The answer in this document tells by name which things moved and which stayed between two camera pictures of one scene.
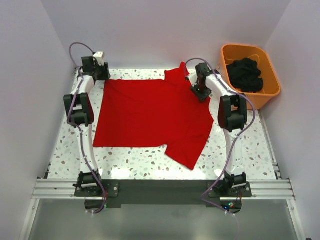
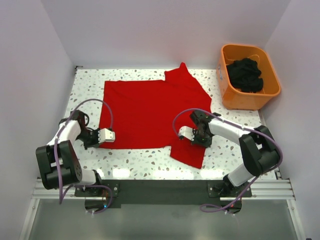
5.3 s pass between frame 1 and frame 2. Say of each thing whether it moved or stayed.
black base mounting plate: stayed
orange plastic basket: stayed
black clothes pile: stayed
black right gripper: moved
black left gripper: moved
